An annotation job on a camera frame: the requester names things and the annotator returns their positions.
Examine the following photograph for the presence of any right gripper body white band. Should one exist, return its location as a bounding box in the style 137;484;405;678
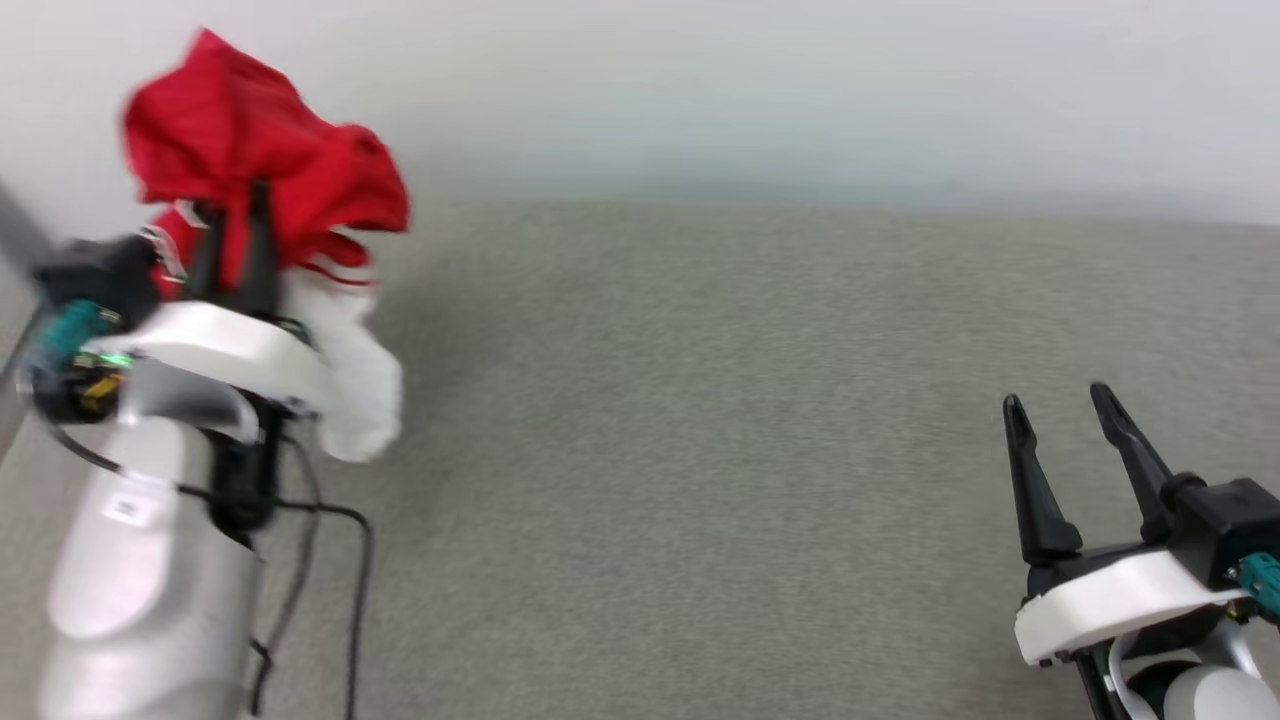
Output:
1014;540;1253;669

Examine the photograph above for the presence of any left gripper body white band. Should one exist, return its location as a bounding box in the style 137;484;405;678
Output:
85;298;337;414

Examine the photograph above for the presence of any red and white garment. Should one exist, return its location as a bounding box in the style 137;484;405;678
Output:
120;28;411;464

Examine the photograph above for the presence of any thin black cable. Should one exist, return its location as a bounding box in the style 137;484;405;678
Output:
40;412;376;720
246;428;323;717

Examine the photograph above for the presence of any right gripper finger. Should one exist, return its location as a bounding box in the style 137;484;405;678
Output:
1002;394;1084;567
1089;382;1183;547

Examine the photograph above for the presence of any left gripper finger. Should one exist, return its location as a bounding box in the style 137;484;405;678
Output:
184;200;227;303
235;180;283;319

